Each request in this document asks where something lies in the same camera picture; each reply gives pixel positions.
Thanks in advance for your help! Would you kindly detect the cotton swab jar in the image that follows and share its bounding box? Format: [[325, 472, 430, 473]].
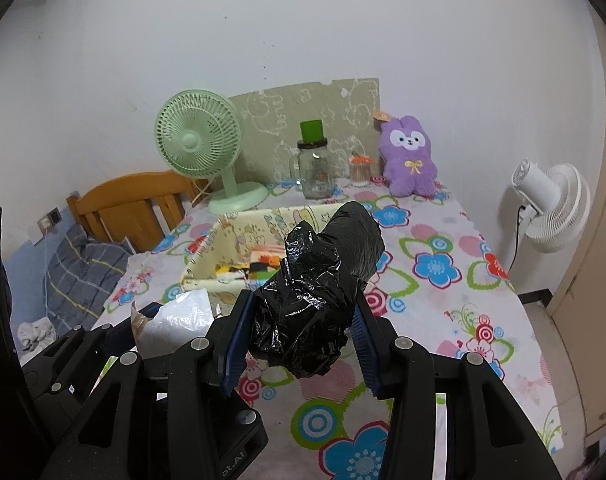
[[349, 153, 374, 189]]

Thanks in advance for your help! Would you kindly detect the crumpled grey white cloth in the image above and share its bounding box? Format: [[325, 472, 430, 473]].
[[17, 319, 57, 352]]

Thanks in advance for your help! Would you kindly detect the glass jar with green lid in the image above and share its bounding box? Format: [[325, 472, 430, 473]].
[[289, 119, 335, 200]]

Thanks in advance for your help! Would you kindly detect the floral tablecloth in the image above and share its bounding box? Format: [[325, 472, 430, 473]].
[[89, 179, 567, 480]]

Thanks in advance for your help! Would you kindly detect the purple plush bunny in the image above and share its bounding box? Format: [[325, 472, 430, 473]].
[[377, 115, 440, 197]]

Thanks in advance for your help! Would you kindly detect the wall socket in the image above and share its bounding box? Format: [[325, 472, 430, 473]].
[[35, 206, 64, 237]]

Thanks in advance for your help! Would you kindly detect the clear plastic bag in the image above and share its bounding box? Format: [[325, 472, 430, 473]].
[[134, 287, 215, 357]]

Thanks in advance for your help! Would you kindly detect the grey plaid pillow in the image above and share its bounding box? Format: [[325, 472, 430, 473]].
[[44, 223, 132, 337]]

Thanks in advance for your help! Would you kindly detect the white standing fan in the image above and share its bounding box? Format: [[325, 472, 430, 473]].
[[512, 158, 592, 254]]

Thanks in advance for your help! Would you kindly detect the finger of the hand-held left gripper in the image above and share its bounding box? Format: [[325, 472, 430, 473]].
[[102, 302, 165, 357]]

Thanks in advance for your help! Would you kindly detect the black fan cable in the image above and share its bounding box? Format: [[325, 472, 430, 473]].
[[504, 204, 528, 282]]

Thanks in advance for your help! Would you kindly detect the beige cabinet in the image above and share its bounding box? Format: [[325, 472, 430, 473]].
[[547, 10, 606, 461]]

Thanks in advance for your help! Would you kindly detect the black plastic bag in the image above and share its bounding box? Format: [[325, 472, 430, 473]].
[[247, 200, 387, 382]]

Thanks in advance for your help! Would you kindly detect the wooden bed headboard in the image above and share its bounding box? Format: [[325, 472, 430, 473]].
[[66, 170, 210, 254]]

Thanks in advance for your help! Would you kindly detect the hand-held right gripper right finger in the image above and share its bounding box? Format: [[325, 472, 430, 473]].
[[349, 299, 564, 480]]

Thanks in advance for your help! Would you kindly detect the white fan cable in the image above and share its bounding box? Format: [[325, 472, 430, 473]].
[[192, 179, 213, 207]]

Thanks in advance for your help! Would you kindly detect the green printed board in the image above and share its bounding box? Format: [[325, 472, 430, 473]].
[[227, 78, 382, 187]]

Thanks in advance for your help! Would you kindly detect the yellow printed fabric storage box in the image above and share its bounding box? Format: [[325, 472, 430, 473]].
[[182, 200, 385, 312]]

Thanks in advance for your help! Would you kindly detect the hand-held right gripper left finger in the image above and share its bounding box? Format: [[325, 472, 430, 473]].
[[40, 287, 257, 480]]

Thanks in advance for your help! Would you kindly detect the green desk fan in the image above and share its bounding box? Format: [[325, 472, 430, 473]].
[[154, 89, 270, 217]]

